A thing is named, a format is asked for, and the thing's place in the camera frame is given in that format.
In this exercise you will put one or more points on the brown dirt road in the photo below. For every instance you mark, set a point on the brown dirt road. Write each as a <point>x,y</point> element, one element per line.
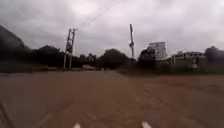
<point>100,100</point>

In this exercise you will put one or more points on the twin utility pole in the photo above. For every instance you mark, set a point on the twin utility pole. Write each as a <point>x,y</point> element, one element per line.
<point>69,46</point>

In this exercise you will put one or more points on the row of trees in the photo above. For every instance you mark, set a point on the row of trees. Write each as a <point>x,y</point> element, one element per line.
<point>50,56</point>

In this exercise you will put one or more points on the robot's own part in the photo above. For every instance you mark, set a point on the robot's own part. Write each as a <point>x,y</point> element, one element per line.
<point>146,125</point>
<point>76,126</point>

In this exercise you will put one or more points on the pale building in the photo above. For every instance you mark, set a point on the pale building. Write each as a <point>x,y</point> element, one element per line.
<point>186,58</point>

